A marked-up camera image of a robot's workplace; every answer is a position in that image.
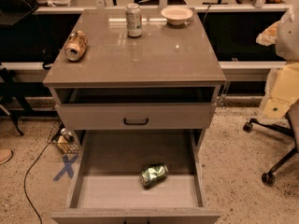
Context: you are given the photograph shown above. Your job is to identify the brown shoe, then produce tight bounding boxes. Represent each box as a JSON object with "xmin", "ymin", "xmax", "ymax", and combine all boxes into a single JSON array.
[{"xmin": 0, "ymin": 149, "xmax": 13, "ymax": 164}]

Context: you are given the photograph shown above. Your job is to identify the crushed green can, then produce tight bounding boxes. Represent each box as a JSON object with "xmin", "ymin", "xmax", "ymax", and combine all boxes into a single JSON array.
[{"xmin": 139, "ymin": 163, "xmax": 168, "ymax": 188}]

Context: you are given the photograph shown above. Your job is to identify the open middle drawer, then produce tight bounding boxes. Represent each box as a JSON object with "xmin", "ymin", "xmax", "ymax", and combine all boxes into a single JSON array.
[{"xmin": 51, "ymin": 130, "xmax": 220, "ymax": 224}]

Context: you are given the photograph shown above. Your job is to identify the black floor cable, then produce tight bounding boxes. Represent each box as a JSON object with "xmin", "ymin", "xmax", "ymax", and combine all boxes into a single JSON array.
[{"xmin": 23, "ymin": 140, "xmax": 52, "ymax": 224}]

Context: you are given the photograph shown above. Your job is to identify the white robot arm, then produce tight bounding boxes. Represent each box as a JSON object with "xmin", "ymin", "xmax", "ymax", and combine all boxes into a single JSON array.
[{"xmin": 256, "ymin": 7, "xmax": 299, "ymax": 120}]

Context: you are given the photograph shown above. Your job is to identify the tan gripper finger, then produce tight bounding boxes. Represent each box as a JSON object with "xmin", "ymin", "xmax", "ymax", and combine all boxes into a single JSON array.
[
  {"xmin": 256, "ymin": 21, "xmax": 279, "ymax": 46},
  {"xmin": 261, "ymin": 62, "xmax": 299, "ymax": 119}
]

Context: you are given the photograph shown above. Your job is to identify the black stand left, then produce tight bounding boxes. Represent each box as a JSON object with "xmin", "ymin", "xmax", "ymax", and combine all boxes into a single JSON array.
[{"xmin": 0, "ymin": 66, "xmax": 36, "ymax": 137}]

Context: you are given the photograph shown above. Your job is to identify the black drawer handle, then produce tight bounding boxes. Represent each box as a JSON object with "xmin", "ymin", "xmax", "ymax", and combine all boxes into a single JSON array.
[{"xmin": 123, "ymin": 118, "xmax": 149, "ymax": 126}]

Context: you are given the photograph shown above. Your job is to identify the closed top drawer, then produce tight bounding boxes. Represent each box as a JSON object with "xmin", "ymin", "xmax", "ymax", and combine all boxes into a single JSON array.
[{"xmin": 56, "ymin": 104, "xmax": 216, "ymax": 130}]

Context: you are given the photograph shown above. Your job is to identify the white upright soda can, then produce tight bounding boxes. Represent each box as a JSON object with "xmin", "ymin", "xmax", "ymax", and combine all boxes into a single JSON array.
[{"xmin": 125, "ymin": 3, "xmax": 142, "ymax": 37}]

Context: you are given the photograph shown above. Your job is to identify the grey drawer cabinet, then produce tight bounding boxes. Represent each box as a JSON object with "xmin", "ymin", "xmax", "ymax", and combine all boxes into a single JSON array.
[{"xmin": 42, "ymin": 7, "xmax": 227, "ymax": 224}]

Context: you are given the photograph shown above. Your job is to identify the wire basket with items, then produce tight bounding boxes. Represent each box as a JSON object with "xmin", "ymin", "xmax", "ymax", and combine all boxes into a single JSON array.
[{"xmin": 47, "ymin": 121, "xmax": 80, "ymax": 154}]

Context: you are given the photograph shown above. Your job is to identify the black office chair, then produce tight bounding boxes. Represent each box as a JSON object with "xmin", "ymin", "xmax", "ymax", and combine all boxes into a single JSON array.
[{"xmin": 242, "ymin": 103, "xmax": 299, "ymax": 187}]

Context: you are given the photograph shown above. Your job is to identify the brown can lying sideways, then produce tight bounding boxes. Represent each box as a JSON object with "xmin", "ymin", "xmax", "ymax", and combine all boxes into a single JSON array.
[{"xmin": 64, "ymin": 31, "xmax": 88, "ymax": 62}]

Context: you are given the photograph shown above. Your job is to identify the white bowl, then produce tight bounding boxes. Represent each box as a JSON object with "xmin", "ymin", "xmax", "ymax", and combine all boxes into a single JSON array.
[{"xmin": 161, "ymin": 7, "xmax": 193, "ymax": 25}]

